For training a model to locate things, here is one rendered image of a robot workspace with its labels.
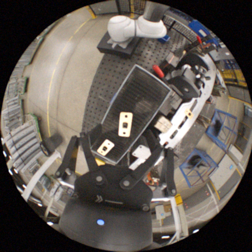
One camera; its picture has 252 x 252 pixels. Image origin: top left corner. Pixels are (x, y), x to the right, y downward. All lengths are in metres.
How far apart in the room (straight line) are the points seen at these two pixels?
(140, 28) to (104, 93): 0.61
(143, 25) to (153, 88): 0.46
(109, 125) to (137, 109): 0.11
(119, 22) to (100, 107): 0.72
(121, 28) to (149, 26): 0.17
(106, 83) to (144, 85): 0.54
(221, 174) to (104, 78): 8.62
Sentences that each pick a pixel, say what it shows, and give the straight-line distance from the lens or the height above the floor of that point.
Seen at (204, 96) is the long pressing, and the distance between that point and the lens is 0.66.
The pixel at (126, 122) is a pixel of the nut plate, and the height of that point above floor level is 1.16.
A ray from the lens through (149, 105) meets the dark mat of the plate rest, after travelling 0.24.
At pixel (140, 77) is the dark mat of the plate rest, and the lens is 0.24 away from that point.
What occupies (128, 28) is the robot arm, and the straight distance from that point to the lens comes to 0.61.
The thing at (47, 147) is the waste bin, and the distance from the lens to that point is 2.39.
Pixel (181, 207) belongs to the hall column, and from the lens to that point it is 7.48.
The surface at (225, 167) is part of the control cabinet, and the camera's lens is 8.26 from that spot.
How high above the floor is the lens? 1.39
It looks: 69 degrees down
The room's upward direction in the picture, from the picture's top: 173 degrees counter-clockwise
